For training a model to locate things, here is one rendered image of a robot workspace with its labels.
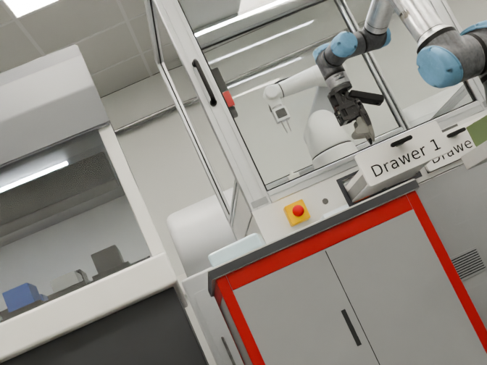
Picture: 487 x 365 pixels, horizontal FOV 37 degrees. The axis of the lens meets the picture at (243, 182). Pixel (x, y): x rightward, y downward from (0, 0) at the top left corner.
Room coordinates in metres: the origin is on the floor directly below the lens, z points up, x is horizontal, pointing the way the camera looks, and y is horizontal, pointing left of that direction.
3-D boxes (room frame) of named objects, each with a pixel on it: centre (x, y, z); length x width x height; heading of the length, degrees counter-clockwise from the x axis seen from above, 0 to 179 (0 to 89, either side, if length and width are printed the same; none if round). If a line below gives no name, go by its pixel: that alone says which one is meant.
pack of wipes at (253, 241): (2.03, 0.09, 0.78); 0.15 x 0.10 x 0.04; 84
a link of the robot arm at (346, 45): (2.30, -0.48, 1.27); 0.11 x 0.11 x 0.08; 22
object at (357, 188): (2.51, -0.46, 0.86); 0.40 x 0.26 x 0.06; 8
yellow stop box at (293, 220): (2.56, -0.12, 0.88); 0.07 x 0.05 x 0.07; 98
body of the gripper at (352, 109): (2.39, -0.42, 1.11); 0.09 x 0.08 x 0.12; 98
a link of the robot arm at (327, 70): (2.39, -0.43, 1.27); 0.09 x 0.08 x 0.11; 22
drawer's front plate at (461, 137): (2.66, -0.76, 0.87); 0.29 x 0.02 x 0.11; 98
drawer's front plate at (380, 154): (2.30, -0.49, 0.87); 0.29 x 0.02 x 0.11; 98
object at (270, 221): (3.10, -0.42, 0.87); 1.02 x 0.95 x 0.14; 98
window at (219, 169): (3.04, 0.06, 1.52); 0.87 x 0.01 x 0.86; 8
